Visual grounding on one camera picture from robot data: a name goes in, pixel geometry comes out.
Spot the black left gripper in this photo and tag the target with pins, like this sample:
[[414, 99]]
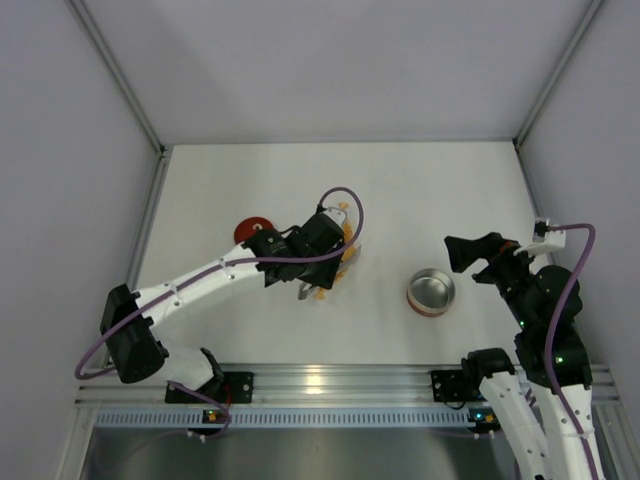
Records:
[[333, 262]]

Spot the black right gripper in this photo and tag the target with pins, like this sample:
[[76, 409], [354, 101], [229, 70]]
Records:
[[486, 255]]

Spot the metal serving tongs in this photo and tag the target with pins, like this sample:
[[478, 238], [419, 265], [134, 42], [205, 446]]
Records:
[[348, 259]]

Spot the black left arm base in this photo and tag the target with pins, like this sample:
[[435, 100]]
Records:
[[231, 388]]

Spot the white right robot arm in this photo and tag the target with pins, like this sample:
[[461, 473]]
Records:
[[550, 430]]

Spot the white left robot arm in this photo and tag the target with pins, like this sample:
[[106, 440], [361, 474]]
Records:
[[140, 323]]

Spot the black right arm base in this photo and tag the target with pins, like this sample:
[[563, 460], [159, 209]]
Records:
[[450, 386]]

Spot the metal round lunch box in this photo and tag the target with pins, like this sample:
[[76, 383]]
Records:
[[430, 292]]

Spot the boat-shaped woven basket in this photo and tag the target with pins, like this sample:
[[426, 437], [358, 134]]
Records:
[[353, 217]]

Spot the red round lid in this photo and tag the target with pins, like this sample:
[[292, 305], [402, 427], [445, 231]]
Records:
[[249, 227]]

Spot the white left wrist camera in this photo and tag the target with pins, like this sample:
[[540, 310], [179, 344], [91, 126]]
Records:
[[337, 215]]

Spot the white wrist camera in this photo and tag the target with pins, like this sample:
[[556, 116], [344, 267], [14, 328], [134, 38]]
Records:
[[337, 215], [545, 239]]

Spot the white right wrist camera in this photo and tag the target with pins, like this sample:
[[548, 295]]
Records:
[[545, 239]]

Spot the aluminium front rail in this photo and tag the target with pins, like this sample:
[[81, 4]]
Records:
[[286, 397]]

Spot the aluminium right frame post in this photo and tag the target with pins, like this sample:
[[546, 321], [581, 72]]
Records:
[[576, 36]]

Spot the aluminium frame post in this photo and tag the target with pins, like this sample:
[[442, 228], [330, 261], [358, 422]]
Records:
[[576, 36], [88, 24]]

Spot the aluminium left frame post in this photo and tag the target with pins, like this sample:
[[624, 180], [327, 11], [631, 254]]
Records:
[[88, 24]]

